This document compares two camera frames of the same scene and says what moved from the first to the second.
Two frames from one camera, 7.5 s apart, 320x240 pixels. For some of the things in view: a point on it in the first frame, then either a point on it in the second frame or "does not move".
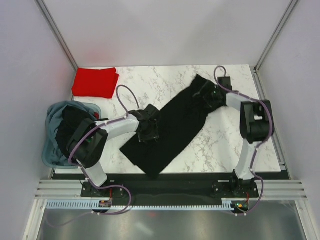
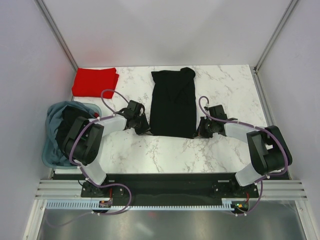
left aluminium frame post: [50, 24] does not move
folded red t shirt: [97, 83] does not move
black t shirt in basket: [71, 117] does not move
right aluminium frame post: [276, 34] does not move
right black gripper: [209, 87] -> [200, 131]
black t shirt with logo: [179, 119] -> [173, 103]
